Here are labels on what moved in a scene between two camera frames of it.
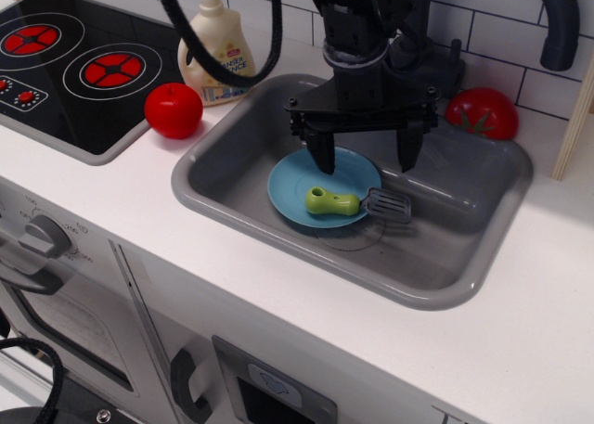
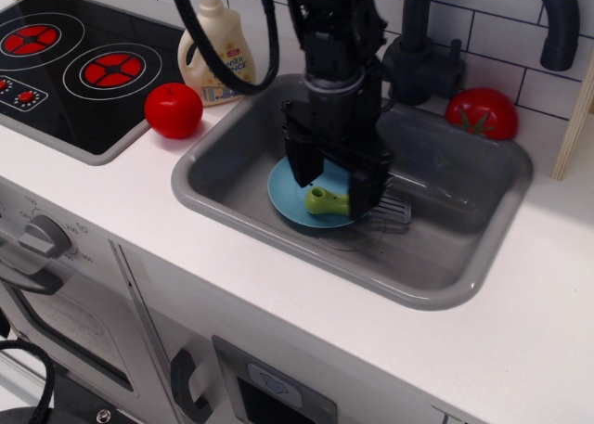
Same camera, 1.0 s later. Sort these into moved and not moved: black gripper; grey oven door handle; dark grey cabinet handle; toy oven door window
Moved: black gripper
Not moved: toy oven door window; dark grey cabinet handle; grey oven door handle
